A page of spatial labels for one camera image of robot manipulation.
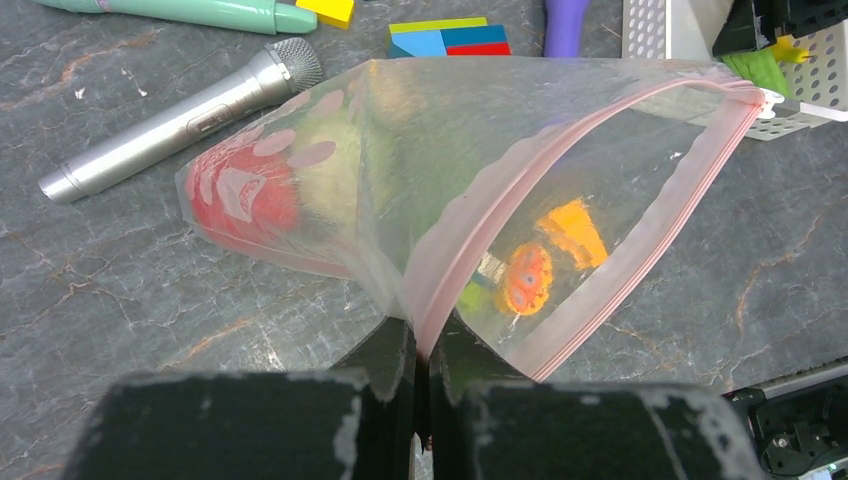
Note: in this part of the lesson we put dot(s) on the short green toy gourd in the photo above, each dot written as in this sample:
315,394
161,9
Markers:
760,68

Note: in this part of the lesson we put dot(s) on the orange round toy slice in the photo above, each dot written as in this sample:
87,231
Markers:
525,286

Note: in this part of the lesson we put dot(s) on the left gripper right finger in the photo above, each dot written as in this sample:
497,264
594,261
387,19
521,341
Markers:
489,421

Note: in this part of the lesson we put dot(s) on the white perforated plastic basket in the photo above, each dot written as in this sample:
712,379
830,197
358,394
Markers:
686,30

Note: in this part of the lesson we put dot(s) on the green white blue brick stack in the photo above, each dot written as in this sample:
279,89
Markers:
483,291

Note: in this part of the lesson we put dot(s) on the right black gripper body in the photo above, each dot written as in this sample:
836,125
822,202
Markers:
753,25

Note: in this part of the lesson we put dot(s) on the yellow small brick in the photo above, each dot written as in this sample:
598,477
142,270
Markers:
337,13

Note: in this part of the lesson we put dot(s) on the silver toy microphone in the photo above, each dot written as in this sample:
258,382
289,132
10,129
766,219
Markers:
279,72

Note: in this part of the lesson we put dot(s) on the purple toy microphone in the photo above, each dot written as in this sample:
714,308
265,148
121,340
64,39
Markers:
564,22

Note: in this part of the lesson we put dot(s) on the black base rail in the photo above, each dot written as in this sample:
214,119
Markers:
798,422

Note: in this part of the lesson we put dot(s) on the red toy apple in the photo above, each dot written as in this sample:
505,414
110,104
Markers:
239,200

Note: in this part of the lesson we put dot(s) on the orange stepped brick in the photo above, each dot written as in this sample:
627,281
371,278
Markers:
571,228

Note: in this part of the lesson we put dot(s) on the mint green toy microphone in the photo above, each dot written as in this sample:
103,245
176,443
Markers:
256,16

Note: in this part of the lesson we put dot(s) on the clear polka dot zip bag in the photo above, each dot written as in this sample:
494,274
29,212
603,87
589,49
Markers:
462,155

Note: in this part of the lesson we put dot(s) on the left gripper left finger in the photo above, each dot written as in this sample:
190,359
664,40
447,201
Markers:
351,421

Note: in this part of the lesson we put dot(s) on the blue red green brick stack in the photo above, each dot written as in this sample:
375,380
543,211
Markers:
468,36

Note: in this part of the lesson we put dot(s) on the yellow toy banana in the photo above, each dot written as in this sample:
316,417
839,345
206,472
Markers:
784,50

